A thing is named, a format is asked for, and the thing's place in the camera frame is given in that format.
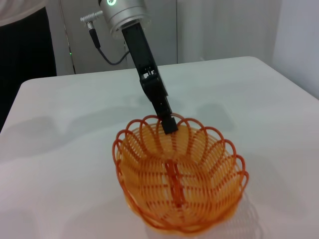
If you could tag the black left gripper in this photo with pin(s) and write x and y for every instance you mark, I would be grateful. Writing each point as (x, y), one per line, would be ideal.
(139, 49)

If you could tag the orange woven plastic basket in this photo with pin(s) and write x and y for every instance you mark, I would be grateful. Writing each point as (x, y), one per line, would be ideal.
(174, 179)

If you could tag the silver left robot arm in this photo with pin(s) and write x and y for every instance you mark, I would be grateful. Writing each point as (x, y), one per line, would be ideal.
(124, 12)

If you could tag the white cabinet with green light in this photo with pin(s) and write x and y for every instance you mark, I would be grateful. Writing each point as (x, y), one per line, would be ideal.
(82, 49)

